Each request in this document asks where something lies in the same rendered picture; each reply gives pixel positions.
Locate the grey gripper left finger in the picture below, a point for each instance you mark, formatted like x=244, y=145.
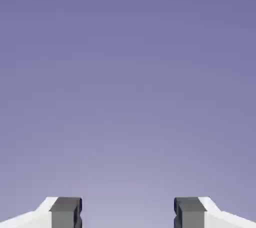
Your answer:
x=63, y=215

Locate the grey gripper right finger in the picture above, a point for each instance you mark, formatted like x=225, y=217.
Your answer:
x=192, y=215

